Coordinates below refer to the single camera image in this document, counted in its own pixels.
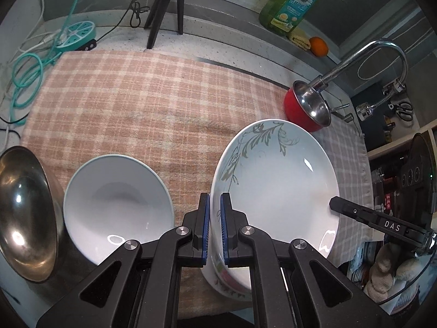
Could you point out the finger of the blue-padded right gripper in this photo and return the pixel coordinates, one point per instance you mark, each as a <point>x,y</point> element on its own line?
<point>292,284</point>

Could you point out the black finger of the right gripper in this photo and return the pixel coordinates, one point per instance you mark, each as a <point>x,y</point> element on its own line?
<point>397,228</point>

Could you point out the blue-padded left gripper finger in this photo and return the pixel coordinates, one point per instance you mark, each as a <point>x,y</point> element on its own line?
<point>138,284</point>

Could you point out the white plate pink roses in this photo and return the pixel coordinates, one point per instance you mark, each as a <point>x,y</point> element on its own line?
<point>209,272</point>

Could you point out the plain white bowl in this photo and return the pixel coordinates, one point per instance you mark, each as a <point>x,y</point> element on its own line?
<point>112,199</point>

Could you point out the white plate with grey leaves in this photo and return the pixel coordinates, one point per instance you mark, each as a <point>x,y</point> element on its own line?
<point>282,179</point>

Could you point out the stainless steel bowl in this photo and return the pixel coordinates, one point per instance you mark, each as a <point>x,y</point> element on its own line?
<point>32,224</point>

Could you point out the red steel-lined bowl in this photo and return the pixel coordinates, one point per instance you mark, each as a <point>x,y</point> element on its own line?
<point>305,107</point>

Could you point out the white plate pink flowers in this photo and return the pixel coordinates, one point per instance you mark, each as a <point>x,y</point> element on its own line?
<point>229,293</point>

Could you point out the gloved hand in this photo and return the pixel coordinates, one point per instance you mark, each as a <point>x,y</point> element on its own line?
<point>390,275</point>

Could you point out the black scissors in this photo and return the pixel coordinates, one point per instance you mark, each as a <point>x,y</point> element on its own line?
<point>403,110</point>

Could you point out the orange fruit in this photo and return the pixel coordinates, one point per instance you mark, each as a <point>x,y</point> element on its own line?
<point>318,47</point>

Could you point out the pink checked cloth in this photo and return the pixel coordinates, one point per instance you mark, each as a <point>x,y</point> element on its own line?
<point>174,114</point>

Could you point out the yellow sponge cloth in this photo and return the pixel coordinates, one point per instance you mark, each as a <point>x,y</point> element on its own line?
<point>299,38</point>

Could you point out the green dish soap bottle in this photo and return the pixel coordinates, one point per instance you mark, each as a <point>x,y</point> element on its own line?
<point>283,16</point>

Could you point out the teal round power strip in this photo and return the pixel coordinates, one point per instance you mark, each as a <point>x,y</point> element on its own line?
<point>78,36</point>

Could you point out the black tripod stand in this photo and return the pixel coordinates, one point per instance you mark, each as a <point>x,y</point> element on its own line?
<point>156,16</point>

